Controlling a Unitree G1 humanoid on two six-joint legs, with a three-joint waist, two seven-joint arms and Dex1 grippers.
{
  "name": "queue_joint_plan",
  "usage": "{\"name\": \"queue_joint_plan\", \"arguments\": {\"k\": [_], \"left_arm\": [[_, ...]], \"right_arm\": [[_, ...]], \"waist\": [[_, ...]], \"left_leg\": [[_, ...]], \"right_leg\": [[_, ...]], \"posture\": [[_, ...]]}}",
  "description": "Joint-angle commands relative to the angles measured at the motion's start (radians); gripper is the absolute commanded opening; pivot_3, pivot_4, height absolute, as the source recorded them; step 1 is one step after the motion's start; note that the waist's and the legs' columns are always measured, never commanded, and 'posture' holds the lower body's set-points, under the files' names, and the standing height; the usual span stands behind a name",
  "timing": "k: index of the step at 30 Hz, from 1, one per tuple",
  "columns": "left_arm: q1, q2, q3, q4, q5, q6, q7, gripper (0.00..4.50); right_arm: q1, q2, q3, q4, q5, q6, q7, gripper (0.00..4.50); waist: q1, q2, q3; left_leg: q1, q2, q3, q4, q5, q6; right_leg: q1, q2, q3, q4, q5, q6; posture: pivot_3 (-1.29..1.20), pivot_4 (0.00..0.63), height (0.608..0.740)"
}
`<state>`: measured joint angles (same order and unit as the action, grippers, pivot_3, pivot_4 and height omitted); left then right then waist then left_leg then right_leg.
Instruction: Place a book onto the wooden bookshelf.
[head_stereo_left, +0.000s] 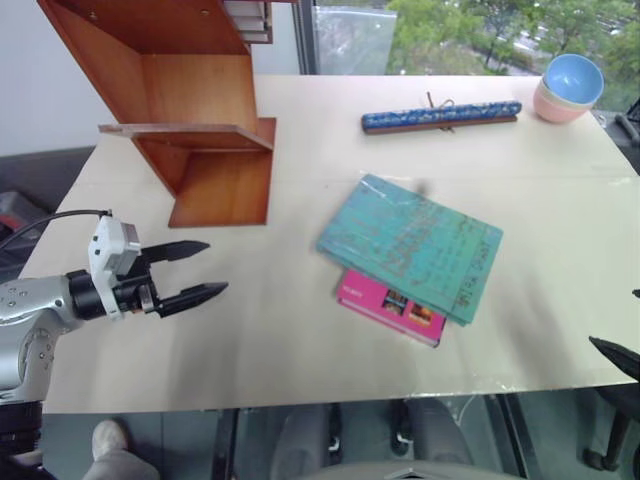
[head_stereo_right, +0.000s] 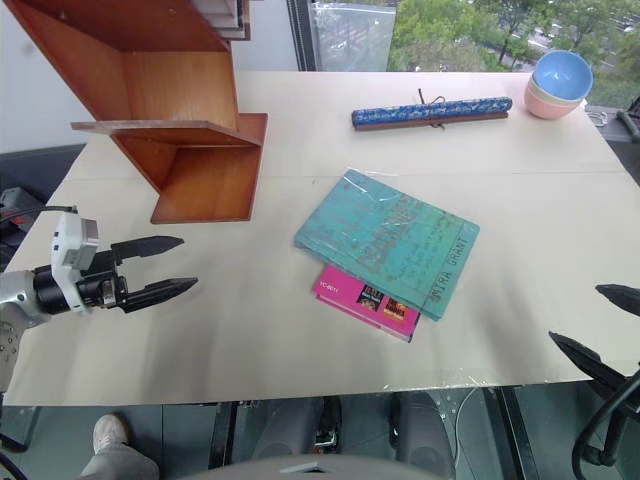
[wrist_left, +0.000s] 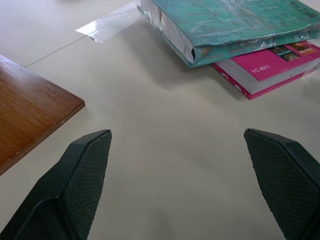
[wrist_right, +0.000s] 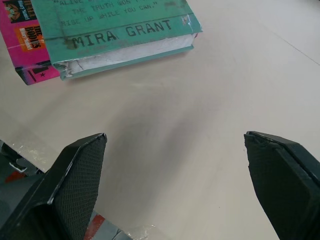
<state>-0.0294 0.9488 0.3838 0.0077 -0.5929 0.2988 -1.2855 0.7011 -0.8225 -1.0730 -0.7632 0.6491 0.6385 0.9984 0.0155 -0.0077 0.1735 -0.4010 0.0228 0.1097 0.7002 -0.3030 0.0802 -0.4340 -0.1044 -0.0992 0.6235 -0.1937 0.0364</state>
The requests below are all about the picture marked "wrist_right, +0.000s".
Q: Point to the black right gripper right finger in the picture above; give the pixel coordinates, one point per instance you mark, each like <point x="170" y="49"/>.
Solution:
<point x="282" y="190"/>

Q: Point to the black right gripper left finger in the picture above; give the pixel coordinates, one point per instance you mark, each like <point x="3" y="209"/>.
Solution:
<point x="62" y="190"/>

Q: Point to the pink paperback book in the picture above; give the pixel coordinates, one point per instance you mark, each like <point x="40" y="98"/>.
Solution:
<point x="27" y="47"/>

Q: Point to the green Mira Grant book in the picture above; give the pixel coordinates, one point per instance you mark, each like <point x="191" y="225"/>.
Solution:
<point x="117" y="37"/>

